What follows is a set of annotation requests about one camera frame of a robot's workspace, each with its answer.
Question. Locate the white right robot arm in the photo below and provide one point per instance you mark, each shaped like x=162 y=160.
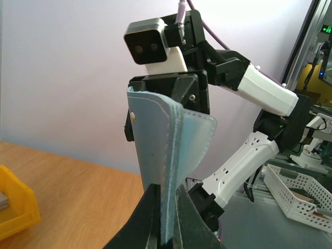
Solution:
x=278 y=127

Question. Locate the teal card holder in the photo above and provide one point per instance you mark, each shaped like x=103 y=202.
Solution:
x=170 y=143

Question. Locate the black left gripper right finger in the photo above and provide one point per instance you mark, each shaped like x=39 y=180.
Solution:
x=190 y=229

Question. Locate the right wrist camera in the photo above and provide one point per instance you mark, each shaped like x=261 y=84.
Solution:
x=147 y=43

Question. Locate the white VIP card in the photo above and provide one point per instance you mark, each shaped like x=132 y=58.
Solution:
x=3 y=201

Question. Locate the yellow plastic bin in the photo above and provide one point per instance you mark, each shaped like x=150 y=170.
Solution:
x=22 y=210

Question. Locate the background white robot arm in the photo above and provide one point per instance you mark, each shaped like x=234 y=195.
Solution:
x=318 y=130

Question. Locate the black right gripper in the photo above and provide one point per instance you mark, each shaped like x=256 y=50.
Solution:
x=188 y=88

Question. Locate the white perforated basket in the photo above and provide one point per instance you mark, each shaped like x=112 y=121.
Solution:
x=300 y=197

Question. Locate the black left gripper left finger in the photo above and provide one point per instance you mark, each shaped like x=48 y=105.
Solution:
x=142 y=230

